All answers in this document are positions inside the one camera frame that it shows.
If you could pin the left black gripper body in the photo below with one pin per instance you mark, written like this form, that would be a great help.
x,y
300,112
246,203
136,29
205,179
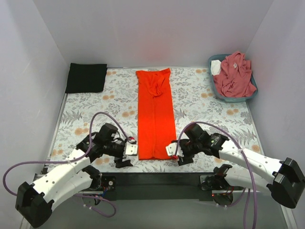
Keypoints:
x,y
121,155

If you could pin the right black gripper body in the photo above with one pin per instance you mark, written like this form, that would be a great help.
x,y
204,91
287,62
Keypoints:
x,y
182,153

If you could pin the orange t-shirt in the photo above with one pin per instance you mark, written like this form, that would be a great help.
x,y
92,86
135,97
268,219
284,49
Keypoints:
x,y
156,123

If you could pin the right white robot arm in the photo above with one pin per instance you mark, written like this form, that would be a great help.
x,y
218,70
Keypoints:
x,y
247,162

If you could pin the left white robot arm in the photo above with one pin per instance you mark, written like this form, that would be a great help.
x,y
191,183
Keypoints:
x,y
62,171

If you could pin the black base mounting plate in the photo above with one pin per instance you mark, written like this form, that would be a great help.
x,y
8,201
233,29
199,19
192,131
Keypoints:
x,y
161,186

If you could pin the floral table mat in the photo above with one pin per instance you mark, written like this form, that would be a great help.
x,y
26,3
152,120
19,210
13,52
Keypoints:
x,y
193,100

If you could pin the pink t-shirt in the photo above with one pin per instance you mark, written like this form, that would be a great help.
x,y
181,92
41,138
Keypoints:
x,y
234,78

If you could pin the folded black t-shirt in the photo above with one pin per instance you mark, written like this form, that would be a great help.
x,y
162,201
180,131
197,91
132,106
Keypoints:
x,y
86,78

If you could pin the white t-shirt in basket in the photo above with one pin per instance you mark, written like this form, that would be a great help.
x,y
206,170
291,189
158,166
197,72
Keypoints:
x,y
215,67

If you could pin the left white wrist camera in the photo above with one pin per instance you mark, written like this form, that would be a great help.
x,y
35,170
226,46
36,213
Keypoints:
x,y
130,148

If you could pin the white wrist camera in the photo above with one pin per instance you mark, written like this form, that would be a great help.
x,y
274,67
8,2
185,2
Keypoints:
x,y
130,148
172,150

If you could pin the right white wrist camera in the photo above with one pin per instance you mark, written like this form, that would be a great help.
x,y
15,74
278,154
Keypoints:
x,y
172,150

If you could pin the aluminium rail frame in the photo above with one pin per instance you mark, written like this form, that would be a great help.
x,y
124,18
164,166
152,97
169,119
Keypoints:
x,y
37,200

